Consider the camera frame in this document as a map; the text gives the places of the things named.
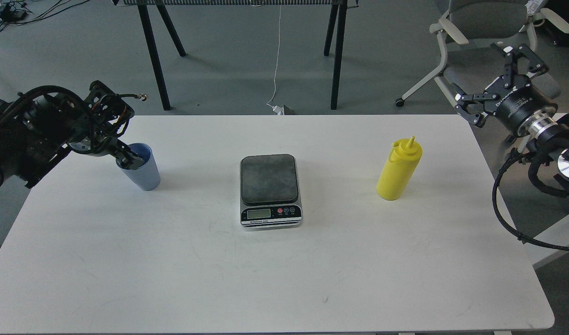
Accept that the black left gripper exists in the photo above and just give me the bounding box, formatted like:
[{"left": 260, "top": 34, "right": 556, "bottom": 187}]
[{"left": 69, "top": 80, "right": 148, "bottom": 169}]

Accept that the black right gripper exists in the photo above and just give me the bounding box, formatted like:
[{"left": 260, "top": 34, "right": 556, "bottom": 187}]
[{"left": 454, "top": 43, "right": 557, "bottom": 137}]

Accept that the blue ribbed plastic cup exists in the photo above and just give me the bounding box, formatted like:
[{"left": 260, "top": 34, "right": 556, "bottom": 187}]
[{"left": 115, "top": 143, "right": 161, "bottom": 191}]

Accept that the yellow squeeze bottle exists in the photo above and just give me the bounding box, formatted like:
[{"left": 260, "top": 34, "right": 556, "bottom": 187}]
[{"left": 376, "top": 136, "right": 423, "bottom": 200}]

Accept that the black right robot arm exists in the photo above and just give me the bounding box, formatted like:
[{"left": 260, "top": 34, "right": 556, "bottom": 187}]
[{"left": 451, "top": 44, "right": 569, "bottom": 252}]

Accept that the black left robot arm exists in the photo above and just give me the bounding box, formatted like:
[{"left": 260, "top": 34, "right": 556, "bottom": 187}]
[{"left": 0, "top": 80, "right": 149, "bottom": 189}]

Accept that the black digital kitchen scale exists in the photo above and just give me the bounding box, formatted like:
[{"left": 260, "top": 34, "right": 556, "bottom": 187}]
[{"left": 240, "top": 154, "right": 303, "bottom": 230}]

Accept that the grey office chair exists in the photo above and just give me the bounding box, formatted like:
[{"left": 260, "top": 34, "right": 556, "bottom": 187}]
[{"left": 395, "top": 0, "right": 569, "bottom": 114}]

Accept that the white power adapter on floor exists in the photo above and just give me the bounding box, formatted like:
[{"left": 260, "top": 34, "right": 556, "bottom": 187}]
[{"left": 272, "top": 105, "right": 295, "bottom": 116}]

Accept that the white side table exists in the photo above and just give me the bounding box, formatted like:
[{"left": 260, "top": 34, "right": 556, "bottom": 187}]
[{"left": 518, "top": 112, "right": 569, "bottom": 269}]

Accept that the black legged background table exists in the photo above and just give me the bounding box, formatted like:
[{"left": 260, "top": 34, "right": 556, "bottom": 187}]
[{"left": 112, "top": 0, "right": 359, "bottom": 111}]

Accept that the white hanging cable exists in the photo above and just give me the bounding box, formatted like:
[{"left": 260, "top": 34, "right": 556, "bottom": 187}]
[{"left": 266, "top": 5, "right": 283, "bottom": 108}]

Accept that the black cable bundle on floor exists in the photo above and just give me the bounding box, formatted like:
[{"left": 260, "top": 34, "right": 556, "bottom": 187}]
[{"left": 0, "top": 0, "right": 89, "bottom": 42}]

